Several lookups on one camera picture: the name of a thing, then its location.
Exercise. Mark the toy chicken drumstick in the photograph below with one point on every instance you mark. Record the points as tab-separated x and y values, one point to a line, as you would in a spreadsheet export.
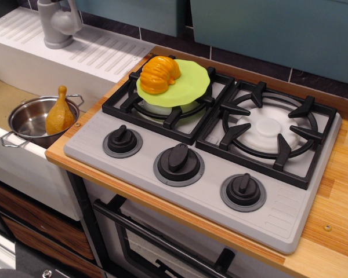
60	116

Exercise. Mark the black burner grate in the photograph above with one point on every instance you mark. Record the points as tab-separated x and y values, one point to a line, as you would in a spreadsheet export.
184	127
316	124

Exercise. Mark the middle black stove knob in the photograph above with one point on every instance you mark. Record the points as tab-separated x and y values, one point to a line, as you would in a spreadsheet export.
179	166

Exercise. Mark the right black stove knob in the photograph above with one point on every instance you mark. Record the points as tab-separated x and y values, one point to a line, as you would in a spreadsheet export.
243	193

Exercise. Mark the white right burner disc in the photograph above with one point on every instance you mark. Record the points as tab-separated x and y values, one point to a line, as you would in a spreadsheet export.
266	124

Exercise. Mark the left black stove knob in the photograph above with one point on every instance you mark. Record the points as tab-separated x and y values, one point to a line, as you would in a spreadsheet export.
122	143

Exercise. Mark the wooden drawer fronts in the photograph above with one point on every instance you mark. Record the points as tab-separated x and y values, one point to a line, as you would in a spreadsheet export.
48	232

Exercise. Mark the light green plate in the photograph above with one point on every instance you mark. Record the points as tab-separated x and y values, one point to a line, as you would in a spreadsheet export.
191	85

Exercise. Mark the grey toy faucet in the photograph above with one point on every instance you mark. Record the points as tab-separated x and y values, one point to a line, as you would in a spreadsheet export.
58	26

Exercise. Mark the white left burner disc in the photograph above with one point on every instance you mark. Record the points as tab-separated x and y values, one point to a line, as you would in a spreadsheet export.
167	110

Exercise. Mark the oven door with black handle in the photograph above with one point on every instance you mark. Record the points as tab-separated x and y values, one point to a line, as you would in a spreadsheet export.
112	211

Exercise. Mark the stainless steel pot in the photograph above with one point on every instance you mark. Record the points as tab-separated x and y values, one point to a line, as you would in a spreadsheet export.
28	122

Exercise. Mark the black stove knob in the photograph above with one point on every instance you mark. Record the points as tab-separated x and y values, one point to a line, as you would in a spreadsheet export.
243	193
179	166
122	143

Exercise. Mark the white toy sink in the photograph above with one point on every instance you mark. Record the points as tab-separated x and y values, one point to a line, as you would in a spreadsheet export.
95	61

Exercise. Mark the right black burner grate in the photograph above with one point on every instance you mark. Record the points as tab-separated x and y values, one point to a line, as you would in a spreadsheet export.
316	124

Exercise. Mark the white burner disc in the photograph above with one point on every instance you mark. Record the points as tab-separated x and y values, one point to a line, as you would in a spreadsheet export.
167	110
266	124

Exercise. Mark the orange toy pumpkin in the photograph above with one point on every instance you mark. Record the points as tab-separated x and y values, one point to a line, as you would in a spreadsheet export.
158	74

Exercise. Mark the grey toy stove top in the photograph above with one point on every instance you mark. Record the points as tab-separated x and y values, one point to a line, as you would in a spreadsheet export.
277	224

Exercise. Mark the left black burner grate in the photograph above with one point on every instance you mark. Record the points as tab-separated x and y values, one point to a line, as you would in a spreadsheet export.
184	127

